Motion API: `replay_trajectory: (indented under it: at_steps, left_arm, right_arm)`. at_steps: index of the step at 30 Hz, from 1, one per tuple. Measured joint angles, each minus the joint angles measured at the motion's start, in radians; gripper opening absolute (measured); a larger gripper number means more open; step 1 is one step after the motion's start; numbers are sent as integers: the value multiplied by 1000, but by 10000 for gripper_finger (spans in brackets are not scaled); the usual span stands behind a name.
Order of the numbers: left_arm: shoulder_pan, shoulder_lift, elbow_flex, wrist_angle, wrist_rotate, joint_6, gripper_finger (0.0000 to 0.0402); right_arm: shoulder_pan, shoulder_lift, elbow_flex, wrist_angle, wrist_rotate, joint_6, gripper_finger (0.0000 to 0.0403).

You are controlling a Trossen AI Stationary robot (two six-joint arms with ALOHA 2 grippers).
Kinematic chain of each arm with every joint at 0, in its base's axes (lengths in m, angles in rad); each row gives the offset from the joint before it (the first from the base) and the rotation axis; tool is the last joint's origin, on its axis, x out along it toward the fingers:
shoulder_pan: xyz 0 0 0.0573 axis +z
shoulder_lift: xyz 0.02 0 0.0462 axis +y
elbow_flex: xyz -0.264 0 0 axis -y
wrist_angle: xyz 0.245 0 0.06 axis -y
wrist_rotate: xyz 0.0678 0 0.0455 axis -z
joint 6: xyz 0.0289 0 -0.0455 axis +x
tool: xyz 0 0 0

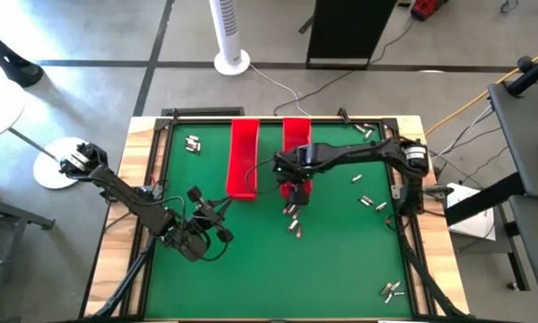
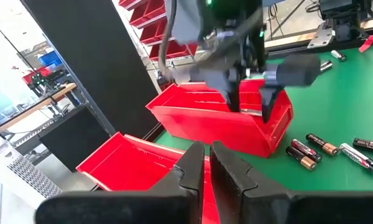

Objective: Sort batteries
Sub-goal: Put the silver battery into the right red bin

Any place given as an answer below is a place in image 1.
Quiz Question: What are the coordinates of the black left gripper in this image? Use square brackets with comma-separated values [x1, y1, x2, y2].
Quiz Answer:
[187, 186, 236, 243]

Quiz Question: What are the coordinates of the red plastic bin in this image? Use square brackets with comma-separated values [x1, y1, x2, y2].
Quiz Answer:
[280, 117, 314, 201]
[225, 118, 261, 202]

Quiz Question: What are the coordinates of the green table mat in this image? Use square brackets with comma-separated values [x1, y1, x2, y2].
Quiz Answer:
[143, 121, 414, 320]

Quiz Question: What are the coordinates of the black floor plate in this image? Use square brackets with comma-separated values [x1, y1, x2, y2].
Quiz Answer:
[161, 106, 246, 118]

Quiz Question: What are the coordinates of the black diagonal strut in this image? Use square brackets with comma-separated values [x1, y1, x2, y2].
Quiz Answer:
[91, 232, 159, 320]
[394, 222, 465, 320]

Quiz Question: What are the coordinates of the black partition panel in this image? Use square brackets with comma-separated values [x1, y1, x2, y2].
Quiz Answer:
[305, 0, 399, 71]

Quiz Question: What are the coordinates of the white box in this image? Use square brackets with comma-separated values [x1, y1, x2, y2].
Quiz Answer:
[446, 182, 497, 242]

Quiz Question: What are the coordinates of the white tower fan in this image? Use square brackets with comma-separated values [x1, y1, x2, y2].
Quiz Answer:
[208, 0, 252, 76]

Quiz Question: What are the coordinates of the black desk crossbar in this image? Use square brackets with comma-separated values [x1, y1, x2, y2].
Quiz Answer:
[443, 171, 526, 227]

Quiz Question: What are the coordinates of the red and black device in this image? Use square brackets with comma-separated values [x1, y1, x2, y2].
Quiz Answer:
[410, 0, 449, 22]

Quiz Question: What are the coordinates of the grey desk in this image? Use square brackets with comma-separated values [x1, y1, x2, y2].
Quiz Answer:
[487, 80, 538, 310]

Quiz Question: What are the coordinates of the black chair leg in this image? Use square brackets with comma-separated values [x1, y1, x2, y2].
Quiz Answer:
[0, 22, 45, 89]

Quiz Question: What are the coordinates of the black floor cable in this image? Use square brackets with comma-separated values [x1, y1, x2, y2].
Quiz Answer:
[273, 17, 416, 117]

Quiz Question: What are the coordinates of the white fan cable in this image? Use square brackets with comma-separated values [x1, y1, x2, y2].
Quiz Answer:
[248, 64, 311, 118]

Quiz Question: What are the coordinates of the yellow cable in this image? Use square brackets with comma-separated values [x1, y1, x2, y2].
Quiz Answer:
[424, 47, 538, 136]

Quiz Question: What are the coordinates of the grey metal table frame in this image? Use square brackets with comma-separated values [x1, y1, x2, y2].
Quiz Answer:
[0, 179, 56, 323]

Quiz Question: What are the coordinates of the white round pedestal table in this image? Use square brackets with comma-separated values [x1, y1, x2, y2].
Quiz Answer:
[0, 74, 94, 189]

